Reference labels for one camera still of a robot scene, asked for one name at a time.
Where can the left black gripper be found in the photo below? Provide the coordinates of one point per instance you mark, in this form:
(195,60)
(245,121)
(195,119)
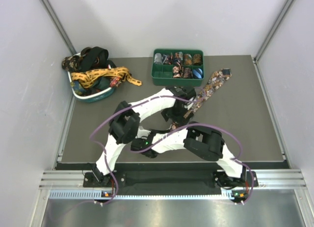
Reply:
(166,113)

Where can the brown floral tie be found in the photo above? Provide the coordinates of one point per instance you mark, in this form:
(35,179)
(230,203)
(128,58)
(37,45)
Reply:
(216,80)

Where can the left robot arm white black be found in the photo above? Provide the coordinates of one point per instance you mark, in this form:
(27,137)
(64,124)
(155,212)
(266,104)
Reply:
(123,127)

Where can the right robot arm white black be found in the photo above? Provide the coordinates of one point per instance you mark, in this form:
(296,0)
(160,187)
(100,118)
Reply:
(205,142)

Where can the pink floral rolled tie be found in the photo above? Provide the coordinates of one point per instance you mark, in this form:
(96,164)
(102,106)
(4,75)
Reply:
(177,71)

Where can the brown pink rolled tie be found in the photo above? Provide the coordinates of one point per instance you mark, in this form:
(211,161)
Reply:
(187,73)

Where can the blue striped rolled tie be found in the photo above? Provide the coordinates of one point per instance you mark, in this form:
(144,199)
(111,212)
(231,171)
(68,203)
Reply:
(197,73)

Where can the green compartment tray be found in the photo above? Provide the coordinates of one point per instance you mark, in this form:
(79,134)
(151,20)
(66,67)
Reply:
(162,75)

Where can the dark red rolled tie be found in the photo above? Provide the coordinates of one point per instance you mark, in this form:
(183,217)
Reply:
(167,59)

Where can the teal floral rolled tie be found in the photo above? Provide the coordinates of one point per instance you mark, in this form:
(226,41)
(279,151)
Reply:
(178,58)

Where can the grey rolled tie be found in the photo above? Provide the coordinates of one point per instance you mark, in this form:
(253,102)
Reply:
(158,58)

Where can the dark brown rolled tie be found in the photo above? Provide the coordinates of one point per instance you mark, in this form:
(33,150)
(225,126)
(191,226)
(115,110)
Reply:
(197,60)

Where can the red patterned tie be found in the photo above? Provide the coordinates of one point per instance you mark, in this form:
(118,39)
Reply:
(115,82)

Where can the white teal basket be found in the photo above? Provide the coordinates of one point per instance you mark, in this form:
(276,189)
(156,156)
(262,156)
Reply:
(99,90)

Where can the black tie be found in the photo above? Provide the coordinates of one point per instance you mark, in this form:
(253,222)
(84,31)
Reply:
(94,58)

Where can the green patterned tie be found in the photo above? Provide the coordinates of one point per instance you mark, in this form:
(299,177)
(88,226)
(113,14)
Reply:
(77,88)

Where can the yellow patterned tie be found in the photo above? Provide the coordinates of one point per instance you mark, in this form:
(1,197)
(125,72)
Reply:
(87,79)

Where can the dark floral tie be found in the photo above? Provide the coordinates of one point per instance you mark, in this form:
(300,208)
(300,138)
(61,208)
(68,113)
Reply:
(70,63)

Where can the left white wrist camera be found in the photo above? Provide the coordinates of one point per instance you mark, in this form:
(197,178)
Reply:
(193,106)

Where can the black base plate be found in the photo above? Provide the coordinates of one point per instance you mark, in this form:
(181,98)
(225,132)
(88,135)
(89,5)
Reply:
(162,179)

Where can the grey slotted cable duct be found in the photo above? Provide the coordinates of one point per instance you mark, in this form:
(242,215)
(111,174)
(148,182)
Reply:
(106,195)

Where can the aluminium front rail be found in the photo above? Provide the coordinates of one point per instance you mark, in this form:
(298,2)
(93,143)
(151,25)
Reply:
(267,179)

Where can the left aluminium frame post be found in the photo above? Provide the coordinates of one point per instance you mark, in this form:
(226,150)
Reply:
(58,25)

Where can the aluminium frame post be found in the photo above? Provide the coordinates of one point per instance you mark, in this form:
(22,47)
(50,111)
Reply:
(58,25)
(277,23)

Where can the right aluminium frame post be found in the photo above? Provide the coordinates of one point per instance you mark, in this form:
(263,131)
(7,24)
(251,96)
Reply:
(277,23)

